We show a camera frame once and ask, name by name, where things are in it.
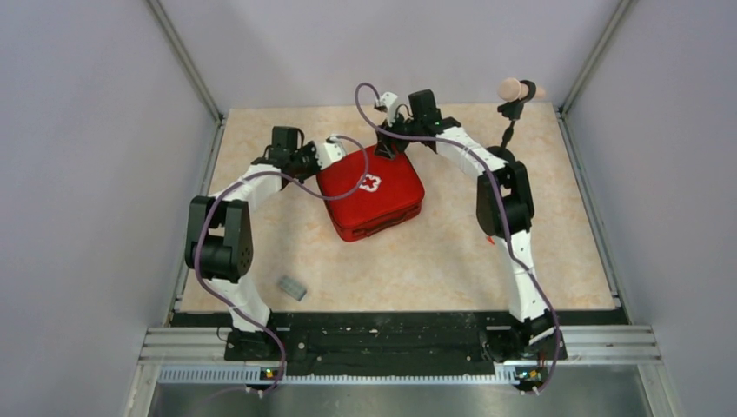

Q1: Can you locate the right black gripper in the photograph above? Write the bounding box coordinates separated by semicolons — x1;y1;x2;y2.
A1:
376;110;423;162

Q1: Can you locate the red black medicine kit bag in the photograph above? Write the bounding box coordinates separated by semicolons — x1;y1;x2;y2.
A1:
316;145;425;242

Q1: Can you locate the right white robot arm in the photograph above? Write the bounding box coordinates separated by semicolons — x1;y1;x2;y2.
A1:
374;89;555;358

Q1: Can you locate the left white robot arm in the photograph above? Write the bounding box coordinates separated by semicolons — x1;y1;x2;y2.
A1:
184;126;319;359

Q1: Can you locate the black microphone stand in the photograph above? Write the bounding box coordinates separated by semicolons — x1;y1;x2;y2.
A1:
490;77;547;162

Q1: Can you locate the grey blue pill blister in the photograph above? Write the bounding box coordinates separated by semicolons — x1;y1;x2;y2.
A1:
277;275;308;302

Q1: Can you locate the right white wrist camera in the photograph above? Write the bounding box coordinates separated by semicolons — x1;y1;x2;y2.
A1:
374;92;400;127

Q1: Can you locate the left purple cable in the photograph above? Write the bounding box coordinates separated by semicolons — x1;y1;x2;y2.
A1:
192;135;371;395

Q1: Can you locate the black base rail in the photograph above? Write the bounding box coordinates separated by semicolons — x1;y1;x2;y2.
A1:
224;311;568;377

